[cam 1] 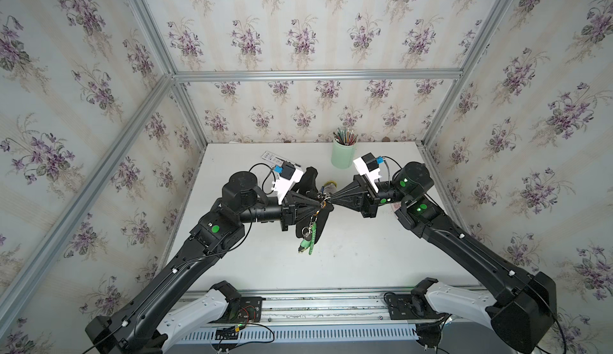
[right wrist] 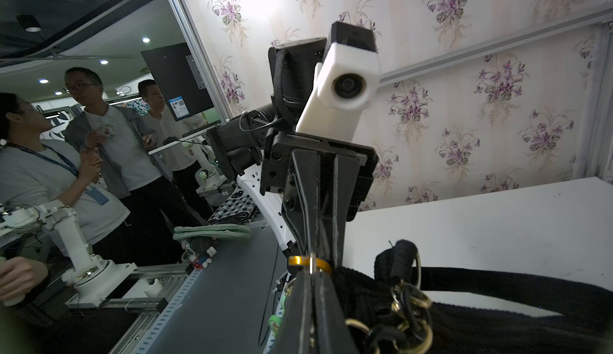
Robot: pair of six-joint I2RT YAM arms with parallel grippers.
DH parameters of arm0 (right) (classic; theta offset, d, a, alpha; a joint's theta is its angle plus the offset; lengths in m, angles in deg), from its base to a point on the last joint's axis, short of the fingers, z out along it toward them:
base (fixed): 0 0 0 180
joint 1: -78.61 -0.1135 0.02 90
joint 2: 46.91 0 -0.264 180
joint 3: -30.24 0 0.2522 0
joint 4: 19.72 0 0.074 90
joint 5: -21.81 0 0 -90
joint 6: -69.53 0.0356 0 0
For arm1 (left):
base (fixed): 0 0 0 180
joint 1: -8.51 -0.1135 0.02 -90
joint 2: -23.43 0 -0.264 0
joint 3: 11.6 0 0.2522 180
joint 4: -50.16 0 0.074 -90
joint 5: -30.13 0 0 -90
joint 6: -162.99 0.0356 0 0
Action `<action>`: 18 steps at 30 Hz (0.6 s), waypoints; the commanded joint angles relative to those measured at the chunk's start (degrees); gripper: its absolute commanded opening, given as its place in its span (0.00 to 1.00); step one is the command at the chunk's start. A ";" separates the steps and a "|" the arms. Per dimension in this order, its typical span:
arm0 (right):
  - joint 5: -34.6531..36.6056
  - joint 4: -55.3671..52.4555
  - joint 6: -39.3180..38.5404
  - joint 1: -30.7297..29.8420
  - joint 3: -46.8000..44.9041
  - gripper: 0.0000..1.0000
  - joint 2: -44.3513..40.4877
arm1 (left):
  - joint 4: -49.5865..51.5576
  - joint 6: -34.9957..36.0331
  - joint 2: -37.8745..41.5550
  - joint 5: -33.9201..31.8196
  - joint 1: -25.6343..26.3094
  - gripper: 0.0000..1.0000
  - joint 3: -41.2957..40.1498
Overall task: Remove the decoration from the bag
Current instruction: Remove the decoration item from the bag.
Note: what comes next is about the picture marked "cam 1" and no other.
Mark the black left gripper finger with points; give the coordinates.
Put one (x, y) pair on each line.
(307, 198)
(307, 212)

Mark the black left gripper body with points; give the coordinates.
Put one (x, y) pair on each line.
(286, 213)

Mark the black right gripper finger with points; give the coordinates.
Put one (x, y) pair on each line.
(348, 203)
(348, 192)

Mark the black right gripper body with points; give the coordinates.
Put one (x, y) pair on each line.
(371, 209)

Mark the green charm keychain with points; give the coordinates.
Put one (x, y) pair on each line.
(307, 244)

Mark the black knitted shoulder bag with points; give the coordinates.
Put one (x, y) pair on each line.
(308, 183)

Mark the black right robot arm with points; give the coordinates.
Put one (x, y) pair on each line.
(518, 306)

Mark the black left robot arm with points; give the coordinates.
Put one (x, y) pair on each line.
(151, 322)

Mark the pink calculator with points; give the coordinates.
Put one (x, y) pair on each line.
(395, 206)

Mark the green pencil cup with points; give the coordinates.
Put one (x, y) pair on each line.
(342, 156)

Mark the coloured pencils bunch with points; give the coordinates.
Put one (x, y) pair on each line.
(345, 136)

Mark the small circuit board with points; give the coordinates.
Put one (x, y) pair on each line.
(229, 333)

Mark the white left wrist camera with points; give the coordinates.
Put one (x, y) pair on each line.
(288, 174)

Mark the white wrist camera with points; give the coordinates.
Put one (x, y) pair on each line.
(369, 166)
(288, 174)

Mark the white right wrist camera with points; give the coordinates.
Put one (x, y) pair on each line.
(369, 166)

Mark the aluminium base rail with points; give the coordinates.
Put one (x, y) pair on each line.
(317, 316)

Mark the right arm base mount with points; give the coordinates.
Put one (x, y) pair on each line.
(433, 300)

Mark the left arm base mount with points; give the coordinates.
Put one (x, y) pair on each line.
(222, 304)

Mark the aluminium frame profile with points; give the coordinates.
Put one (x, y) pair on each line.
(307, 75)

